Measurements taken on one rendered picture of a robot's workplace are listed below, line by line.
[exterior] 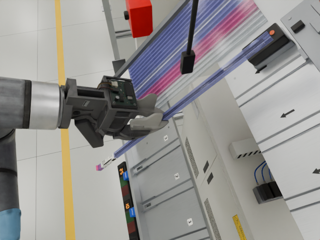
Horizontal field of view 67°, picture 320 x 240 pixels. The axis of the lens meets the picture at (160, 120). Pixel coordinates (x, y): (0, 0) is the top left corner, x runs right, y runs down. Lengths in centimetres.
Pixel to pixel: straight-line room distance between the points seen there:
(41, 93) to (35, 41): 201
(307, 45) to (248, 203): 56
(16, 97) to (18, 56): 194
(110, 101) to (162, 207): 37
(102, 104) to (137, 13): 80
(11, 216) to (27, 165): 131
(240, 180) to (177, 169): 32
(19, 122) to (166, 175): 39
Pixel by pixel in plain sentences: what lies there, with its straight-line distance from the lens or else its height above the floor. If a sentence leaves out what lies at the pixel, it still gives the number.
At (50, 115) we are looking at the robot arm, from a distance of 39.
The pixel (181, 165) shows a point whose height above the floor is 85.
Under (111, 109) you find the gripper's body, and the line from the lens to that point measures 38.
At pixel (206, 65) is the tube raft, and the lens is 62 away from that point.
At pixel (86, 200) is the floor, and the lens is 152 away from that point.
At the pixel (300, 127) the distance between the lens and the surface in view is 49.
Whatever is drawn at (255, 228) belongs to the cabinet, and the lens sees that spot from 87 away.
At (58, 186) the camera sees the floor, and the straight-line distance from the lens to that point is 160.
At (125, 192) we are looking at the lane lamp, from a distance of 80.
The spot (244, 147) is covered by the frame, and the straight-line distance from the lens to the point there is 89.
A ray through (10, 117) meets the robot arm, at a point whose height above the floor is 115.
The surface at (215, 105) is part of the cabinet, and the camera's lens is 100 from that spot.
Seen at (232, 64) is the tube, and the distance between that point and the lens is 43.
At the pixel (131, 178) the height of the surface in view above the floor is 73.
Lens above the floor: 143
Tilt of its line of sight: 60 degrees down
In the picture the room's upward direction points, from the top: straight up
